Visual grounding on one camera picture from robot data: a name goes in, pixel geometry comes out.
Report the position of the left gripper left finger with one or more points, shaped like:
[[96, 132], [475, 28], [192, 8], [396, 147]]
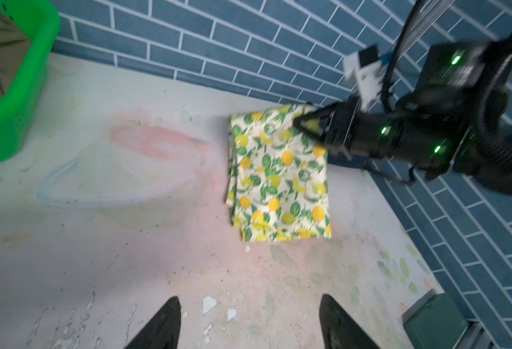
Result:
[[163, 329]]

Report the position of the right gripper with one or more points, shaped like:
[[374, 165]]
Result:
[[452, 117]]

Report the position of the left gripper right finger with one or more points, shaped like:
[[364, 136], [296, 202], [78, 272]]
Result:
[[339, 330]]

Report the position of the yellow lemon print skirt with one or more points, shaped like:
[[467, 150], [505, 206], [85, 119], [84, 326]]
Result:
[[277, 186]]

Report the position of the dark blue denim skirt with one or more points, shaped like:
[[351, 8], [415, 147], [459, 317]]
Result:
[[353, 161]]

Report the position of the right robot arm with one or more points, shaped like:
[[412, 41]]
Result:
[[449, 123]]

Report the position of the dark green pad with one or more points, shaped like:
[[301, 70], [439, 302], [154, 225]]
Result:
[[435, 321]]

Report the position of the green plastic basket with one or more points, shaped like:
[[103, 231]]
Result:
[[28, 30]]

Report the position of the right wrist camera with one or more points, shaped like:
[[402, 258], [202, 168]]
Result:
[[364, 70]]

